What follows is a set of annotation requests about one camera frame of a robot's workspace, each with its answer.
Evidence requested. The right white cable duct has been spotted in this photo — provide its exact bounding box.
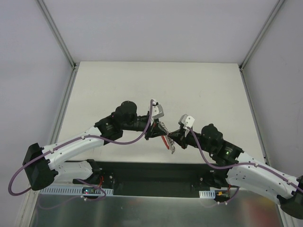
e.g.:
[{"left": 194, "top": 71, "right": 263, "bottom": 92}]
[{"left": 199, "top": 190, "right": 216, "bottom": 199}]

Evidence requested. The aluminium table rail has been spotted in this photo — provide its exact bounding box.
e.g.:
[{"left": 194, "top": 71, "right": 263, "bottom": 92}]
[
  {"left": 15, "top": 64, "right": 79, "bottom": 227},
  {"left": 239, "top": 67, "right": 298, "bottom": 227}
]

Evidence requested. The left white cable duct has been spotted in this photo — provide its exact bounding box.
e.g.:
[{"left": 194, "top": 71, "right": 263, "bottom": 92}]
[{"left": 40, "top": 186, "right": 114, "bottom": 196}]

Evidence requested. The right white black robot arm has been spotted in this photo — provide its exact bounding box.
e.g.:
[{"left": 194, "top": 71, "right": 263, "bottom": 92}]
[{"left": 169, "top": 124, "right": 303, "bottom": 219}]

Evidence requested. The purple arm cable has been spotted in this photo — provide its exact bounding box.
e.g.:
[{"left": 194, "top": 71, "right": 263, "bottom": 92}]
[
  {"left": 9, "top": 99, "right": 157, "bottom": 196},
  {"left": 187, "top": 127, "right": 303, "bottom": 193}
]

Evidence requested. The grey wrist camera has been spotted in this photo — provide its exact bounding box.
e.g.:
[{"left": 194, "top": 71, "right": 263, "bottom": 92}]
[
  {"left": 151, "top": 104, "right": 164, "bottom": 120},
  {"left": 178, "top": 114, "right": 195, "bottom": 137}
]

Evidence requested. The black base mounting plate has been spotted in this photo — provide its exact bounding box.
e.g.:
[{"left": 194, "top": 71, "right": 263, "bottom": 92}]
[{"left": 71, "top": 160, "right": 246, "bottom": 197}]

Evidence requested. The left aluminium frame post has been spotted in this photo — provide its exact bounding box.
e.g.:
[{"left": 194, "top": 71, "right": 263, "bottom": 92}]
[{"left": 35, "top": 0, "right": 77, "bottom": 70}]

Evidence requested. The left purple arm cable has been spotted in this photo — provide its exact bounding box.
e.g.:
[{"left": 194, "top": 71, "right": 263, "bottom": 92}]
[{"left": 9, "top": 99, "right": 157, "bottom": 196}]

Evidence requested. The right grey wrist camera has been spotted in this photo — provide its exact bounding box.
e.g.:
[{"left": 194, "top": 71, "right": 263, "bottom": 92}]
[{"left": 178, "top": 114, "right": 195, "bottom": 137}]

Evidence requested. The right aluminium table rail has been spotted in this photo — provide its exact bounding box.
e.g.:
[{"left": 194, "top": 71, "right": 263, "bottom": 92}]
[{"left": 239, "top": 67, "right": 298, "bottom": 227}]

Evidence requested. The aluminium frame post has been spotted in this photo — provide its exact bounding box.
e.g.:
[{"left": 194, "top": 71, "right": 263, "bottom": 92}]
[
  {"left": 35, "top": 0, "right": 77, "bottom": 70},
  {"left": 239, "top": 0, "right": 286, "bottom": 72}
]

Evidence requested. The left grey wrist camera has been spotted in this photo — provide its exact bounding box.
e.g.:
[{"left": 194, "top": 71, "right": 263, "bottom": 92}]
[{"left": 151, "top": 104, "right": 164, "bottom": 120}]

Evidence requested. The white cable duct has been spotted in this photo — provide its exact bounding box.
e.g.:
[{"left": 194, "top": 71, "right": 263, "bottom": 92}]
[
  {"left": 40, "top": 186, "right": 114, "bottom": 196},
  {"left": 199, "top": 190, "right": 216, "bottom": 199}
]

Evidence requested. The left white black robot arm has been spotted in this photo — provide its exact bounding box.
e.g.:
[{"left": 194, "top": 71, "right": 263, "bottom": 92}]
[{"left": 23, "top": 101, "right": 166, "bottom": 191}]

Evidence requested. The left aluminium table rail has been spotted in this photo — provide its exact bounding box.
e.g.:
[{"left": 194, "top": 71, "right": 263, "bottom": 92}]
[{"left": 15, "top": 64, "right": 79, "bottom": 227}]

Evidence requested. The right aluminium frame post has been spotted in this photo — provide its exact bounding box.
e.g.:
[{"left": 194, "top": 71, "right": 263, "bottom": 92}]
[{"left": 239, "top": 0, "right": 286, "bottom": 72}]

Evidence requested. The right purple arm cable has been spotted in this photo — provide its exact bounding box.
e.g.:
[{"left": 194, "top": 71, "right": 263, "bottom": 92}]
[{"left": 187, "top": 127, "right": 303, "bottom": 193}]

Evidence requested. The red handled metal key holder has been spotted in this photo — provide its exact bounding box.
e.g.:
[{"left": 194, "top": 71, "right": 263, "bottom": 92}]
[{"left": 159, "top": 122, "right": 176, "bottom": 154}]

